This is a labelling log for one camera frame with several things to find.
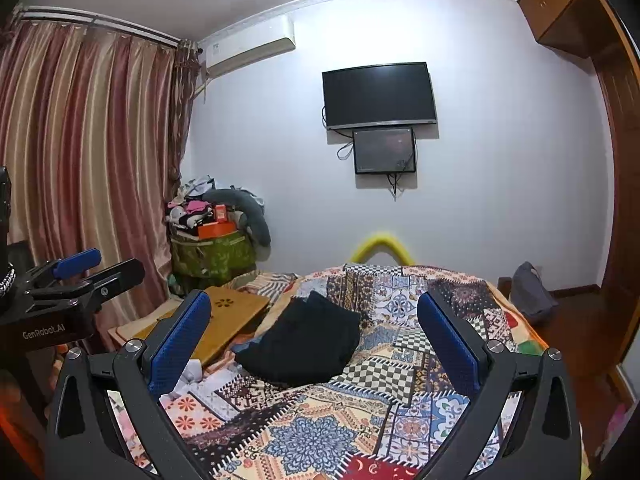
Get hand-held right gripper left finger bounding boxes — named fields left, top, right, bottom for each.
left=45, top=289, right=213, bottom=480

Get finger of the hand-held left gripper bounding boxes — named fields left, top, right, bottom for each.
left=25, top=258, right=146, bottom=313
left=20, top=248, right=103, bottom=293

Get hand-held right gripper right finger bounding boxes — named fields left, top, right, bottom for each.
left=416, top=290, right=583, bottom=480

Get black pants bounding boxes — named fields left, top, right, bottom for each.
left=234, top=296, right=357, bottom=389

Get dark teal folded pants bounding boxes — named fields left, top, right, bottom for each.
left=306, top=290, right=362, bottom=333

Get wooden lap desk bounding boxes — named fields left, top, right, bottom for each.
left=132, top=286, right=271, bottom=368

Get blue cloth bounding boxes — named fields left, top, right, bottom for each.
left=231, top=335, right=263, bottom=358

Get green fabric bag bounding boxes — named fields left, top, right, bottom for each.
left=170, top=232, right=257, bottom=291

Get grey bag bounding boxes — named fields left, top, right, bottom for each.
left=510, top=261, right=560, bottom=326

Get pile of mixed clothes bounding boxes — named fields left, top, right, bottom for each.
left=167, top=176, right=217, bottom=235

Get pink striped curtain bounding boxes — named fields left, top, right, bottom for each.
left=0, top=20, right=201, bottom=356

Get orange box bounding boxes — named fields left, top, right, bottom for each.
left=197, top=220, right=236, bottom=240

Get yellow foam tube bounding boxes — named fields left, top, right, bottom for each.
left=350, top=231, right=416, bottom=266

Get patchwork printed blanket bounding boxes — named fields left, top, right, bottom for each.
left=107, top=262, right=591, bottom=480

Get small black monitor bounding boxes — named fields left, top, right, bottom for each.
left=352, top=127, right=417, bottom=176

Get wooden door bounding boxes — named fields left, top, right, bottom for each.
left=592, top=0, right=640, bottom=376

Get white air conditioner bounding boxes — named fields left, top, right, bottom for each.
left=197, top=14, right=297, bottom=80

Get wooden overhead cabinet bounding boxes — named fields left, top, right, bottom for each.
left=517, top=0, right=603, bottom=58

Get black hanging cable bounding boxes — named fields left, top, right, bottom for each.
left=386, top=157, right=418, bottom=201

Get looped wall cable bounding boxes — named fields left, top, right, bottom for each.
left=336, top=130, right=357, bottom=162

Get white curtain rail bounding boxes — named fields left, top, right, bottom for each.
left=15, top=5, right=183, bottom=51

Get black wall television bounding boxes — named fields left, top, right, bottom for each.
left=321, top=62, right=439, bottom=132

